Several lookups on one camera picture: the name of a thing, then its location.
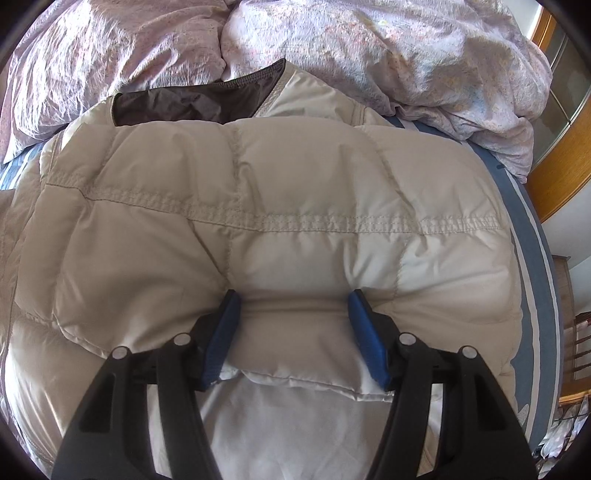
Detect pink floral pillow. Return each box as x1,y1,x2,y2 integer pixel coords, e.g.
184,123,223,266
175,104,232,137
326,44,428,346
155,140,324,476
0,0,232,164

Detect wooden wall cabinet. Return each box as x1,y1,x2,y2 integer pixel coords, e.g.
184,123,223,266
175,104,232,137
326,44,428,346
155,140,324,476
526,9,591,224

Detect beige down jacket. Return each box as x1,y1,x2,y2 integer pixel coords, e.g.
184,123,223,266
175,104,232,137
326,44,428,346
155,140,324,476
0,58,525,480

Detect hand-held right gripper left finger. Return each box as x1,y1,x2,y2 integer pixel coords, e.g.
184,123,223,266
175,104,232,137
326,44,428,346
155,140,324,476
51,288,243,480

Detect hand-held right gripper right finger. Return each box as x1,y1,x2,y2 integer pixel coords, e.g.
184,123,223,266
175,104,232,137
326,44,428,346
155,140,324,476
347,288,539,480

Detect pink floral duvet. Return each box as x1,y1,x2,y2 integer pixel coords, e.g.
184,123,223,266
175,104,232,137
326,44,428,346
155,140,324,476
219,0,555,185

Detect blue striped bed sheet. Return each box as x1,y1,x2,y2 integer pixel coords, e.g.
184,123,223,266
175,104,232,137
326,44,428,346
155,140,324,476
0,113,561,462

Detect dark wooden chair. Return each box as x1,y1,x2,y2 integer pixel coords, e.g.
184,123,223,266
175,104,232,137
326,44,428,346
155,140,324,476
561,311,591,400

